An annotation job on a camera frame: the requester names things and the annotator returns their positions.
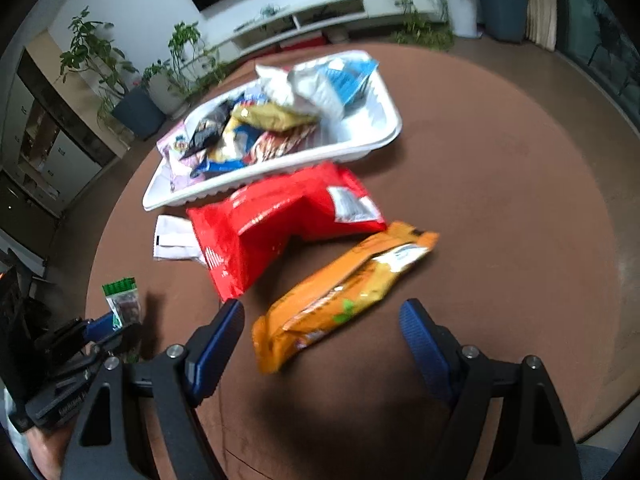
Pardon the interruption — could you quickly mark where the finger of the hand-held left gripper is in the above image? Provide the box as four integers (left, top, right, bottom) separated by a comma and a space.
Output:
50, 322, 142, 377
35, 310, 119, 356

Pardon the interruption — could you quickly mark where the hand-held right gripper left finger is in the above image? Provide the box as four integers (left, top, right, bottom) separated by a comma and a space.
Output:
60, 298, 247, 480

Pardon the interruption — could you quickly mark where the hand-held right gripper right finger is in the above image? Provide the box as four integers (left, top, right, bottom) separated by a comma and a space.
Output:
398, 298, 586, 480

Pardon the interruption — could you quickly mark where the small green topped packet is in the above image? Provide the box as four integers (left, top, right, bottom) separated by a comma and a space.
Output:
101, 276, 143, 332

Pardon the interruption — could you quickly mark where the orange snack bag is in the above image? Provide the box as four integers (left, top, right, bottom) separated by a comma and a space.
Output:
251, 220, 441, 375

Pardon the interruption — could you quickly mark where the pink snack packet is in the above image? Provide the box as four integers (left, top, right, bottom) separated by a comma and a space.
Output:
156, 127, 201, 193

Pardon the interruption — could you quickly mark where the black snack packet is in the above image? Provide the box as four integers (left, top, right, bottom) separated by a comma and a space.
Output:
179, 100, 236, 161

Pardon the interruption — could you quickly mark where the dark red snack packet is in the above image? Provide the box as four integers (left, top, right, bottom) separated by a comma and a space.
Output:
245, 125, 318, 163

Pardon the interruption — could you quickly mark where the white plastic tray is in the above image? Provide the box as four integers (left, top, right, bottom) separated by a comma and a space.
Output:
141, 50, 403, 212

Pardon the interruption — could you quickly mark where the gold snack packet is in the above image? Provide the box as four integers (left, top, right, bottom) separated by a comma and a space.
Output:
231, 101, 321, 132

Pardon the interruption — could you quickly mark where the white snack bag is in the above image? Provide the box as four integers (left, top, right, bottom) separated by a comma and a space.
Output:
255, 57, 348, 120

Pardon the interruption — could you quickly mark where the person's left hand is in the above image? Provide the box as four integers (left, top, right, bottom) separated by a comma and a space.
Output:
24, 422, 77, 479

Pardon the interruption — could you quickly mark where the black chair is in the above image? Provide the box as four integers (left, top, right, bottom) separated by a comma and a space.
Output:
0, 260, 51, 361

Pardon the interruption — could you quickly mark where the flat white packet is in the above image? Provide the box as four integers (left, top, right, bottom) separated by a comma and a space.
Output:
152, 215, 208, 266

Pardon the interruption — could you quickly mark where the large red snack bag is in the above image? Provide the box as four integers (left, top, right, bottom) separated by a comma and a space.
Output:
186, 161, 388, 302

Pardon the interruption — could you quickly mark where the wooden cabinet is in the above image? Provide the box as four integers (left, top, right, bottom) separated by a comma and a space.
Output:
0, 35, 121, 216

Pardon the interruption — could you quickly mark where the blue bird print snack packet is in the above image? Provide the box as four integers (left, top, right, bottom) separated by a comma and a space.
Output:
190, 122, 261, 178

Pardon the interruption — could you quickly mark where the potted plant dark blue pot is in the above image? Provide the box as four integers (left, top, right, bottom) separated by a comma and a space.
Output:
60, 7, 167, 141

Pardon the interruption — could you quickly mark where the potted plant white pot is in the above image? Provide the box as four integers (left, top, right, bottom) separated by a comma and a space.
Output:
142, 22, 231, 116

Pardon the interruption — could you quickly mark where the blue and white snack packet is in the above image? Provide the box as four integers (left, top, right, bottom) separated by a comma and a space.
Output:
320, 55, 379, 111

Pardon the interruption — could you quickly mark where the red box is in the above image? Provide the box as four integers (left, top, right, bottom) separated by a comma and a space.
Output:
280, 32, 326, 51

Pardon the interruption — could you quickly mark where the leafy plant tall white pot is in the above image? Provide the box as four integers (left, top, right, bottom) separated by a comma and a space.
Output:
375, 0, 483, 51

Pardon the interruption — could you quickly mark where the white low cabinet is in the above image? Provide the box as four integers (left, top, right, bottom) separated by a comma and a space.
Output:
200, 0, 446, 61

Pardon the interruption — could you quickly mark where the large plant dark pot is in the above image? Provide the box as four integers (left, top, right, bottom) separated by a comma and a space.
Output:
475, 0, 531, 43

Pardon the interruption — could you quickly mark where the beige rolled mat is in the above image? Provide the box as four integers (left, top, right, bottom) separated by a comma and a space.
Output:
517, 0, 558, 51

